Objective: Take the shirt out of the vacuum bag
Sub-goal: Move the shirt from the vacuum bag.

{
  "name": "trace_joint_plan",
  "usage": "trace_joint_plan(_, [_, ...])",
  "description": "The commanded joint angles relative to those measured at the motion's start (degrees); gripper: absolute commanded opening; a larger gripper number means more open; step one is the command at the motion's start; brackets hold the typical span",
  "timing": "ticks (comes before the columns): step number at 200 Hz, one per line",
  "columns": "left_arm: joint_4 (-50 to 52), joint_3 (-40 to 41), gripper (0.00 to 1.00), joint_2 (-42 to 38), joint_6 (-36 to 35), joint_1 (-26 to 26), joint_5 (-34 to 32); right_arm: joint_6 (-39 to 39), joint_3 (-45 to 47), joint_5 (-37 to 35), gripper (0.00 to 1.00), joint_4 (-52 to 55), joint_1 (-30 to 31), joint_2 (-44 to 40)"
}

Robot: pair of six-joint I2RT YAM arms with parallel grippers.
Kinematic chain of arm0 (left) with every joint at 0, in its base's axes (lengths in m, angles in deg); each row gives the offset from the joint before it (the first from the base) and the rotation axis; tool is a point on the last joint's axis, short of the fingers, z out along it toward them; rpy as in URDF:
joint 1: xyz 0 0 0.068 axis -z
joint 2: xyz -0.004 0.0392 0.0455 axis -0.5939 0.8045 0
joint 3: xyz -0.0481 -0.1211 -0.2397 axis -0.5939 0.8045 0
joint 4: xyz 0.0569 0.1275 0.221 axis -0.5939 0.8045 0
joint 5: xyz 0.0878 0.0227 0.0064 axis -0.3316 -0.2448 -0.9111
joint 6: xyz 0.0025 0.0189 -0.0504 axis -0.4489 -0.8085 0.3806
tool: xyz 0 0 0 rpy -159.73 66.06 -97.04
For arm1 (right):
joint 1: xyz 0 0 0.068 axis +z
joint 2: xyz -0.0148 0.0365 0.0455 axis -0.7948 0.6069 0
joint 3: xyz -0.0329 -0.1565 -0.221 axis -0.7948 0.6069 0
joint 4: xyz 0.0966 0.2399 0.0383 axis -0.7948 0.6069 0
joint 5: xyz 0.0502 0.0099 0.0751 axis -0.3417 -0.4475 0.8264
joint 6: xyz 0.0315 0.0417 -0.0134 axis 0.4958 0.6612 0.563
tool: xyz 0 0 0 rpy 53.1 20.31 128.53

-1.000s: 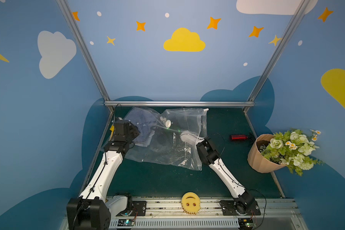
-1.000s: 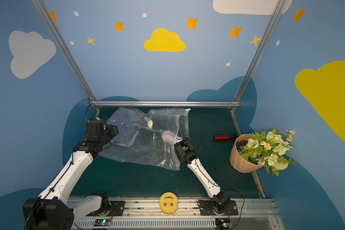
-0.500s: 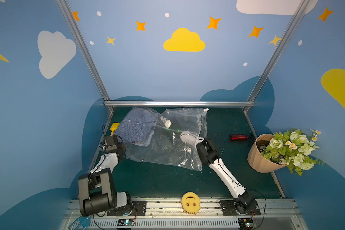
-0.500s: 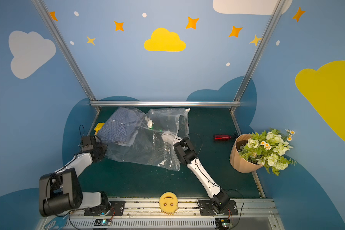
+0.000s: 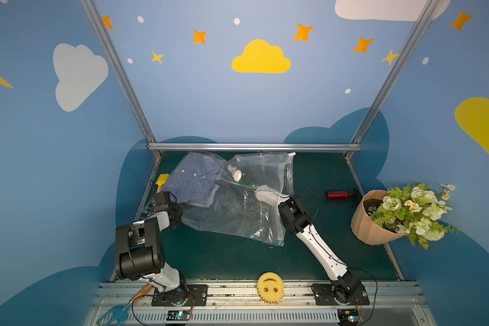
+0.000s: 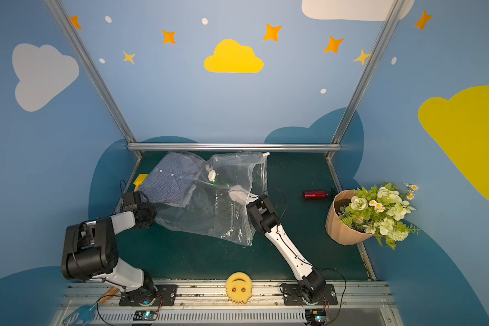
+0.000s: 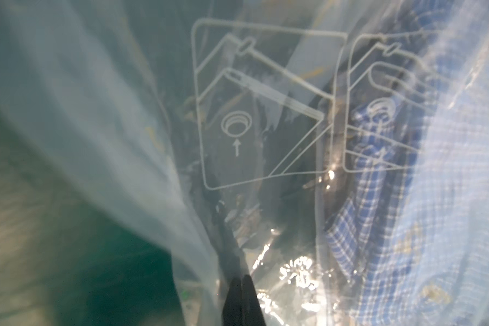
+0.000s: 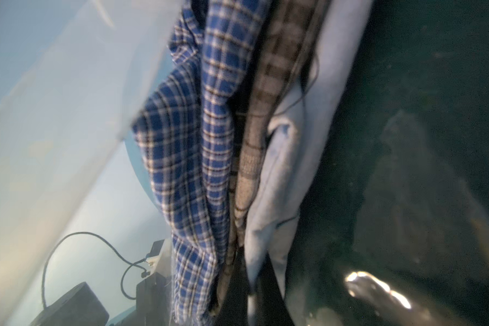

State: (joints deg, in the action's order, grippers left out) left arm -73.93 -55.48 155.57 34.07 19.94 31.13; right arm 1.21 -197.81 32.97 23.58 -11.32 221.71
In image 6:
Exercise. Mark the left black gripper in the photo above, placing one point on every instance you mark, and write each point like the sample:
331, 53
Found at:
147, 214

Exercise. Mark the blue checkered shirt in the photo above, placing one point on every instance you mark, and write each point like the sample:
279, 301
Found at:
171, 182

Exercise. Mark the clear plastic vacuum bag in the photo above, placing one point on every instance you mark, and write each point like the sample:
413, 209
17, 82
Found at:
211, 212

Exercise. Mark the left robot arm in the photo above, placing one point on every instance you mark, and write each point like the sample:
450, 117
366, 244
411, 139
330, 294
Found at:
90, 251

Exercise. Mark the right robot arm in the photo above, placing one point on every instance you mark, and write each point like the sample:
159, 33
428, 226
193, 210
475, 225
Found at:
266, 221

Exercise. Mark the yellow toy shovel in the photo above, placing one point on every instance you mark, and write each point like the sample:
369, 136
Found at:
139, 181

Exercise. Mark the left circuit board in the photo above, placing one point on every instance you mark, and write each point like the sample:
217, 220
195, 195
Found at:
145, 316

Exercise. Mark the circuit board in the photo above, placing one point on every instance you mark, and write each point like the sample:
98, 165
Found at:
316, 318
145, 316

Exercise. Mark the yellow smiley sponge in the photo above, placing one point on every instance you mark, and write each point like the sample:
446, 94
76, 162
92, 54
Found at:
238, 288

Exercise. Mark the red cylindrical bottle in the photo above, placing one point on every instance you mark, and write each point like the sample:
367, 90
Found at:
315, 195

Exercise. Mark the right circuit board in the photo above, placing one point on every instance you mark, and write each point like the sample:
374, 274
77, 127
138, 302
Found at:
316, 318

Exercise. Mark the flower bouquet in paper pot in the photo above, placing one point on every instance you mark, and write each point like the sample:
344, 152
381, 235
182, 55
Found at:
378, 212

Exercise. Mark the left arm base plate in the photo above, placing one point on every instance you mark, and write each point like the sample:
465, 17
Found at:
161, 295

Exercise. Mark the blue fork wooden handle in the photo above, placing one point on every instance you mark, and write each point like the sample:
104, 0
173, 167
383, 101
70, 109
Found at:
84, 314

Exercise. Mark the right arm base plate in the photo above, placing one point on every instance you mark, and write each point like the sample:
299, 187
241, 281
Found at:
293, 295

